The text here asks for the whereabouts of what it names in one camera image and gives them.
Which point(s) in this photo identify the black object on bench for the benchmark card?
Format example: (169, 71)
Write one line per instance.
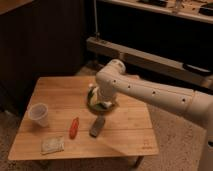
(197, 70)

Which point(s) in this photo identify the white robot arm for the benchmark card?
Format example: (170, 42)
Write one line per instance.
(193, 105)

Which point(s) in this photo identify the wooden folding table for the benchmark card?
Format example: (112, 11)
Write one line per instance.
(128, 131)

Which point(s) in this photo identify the green plate with items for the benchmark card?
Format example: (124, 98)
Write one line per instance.
(95, 104)

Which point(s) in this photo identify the long grey bench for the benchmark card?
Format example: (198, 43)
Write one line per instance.
(149, 61)

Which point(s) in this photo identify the white sponge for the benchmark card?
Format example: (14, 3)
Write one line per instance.
(52, 145)

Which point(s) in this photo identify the metal pole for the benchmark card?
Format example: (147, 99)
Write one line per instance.
(97, 34)

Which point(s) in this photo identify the clear plastic cup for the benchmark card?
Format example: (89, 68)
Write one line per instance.
(39, 114)

